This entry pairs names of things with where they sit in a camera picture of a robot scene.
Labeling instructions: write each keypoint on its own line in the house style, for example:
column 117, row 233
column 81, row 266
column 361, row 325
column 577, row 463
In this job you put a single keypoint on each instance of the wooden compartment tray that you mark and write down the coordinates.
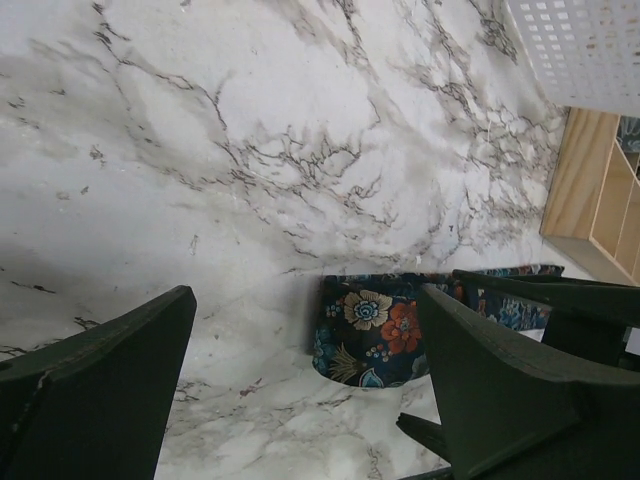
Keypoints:
column 592, row 210

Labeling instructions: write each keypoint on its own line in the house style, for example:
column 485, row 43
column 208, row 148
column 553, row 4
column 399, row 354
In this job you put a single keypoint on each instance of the white plastic basket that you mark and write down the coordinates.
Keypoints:
column 584, row 53

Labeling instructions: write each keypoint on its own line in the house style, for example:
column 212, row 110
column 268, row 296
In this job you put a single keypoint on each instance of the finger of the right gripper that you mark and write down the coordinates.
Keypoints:
column 588, row 319
column 425, row 432

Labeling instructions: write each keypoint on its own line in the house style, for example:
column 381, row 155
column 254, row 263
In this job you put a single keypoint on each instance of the navy floral tie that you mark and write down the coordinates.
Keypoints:
column 367, row 333

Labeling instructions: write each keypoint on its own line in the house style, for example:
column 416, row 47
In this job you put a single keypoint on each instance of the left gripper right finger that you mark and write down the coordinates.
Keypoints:
column 514, row 408

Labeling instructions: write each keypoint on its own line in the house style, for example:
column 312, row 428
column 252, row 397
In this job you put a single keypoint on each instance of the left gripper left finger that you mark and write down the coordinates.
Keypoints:
column 95, row 405

